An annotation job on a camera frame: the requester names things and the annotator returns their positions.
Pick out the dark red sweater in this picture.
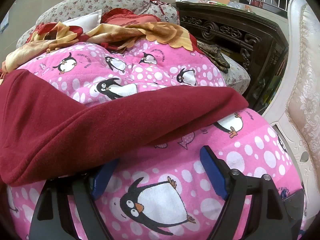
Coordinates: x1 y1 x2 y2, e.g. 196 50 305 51
1 70 248 186

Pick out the pink penguin quilt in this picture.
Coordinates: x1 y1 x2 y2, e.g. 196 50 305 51
22 40 302 239

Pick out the dark patterned cloth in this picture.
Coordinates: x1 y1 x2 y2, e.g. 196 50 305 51
197 41 230 74

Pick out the red yellow blanket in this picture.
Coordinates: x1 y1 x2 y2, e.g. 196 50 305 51
1 22 200 75

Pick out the white pillow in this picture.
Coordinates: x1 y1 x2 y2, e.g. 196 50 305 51
63 10 102 33

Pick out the red ruffled pillow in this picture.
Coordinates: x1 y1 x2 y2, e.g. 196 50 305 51
100 8 161 27

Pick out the floral grey duvet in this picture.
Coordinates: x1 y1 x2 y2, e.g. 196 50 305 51
16 0 180 48

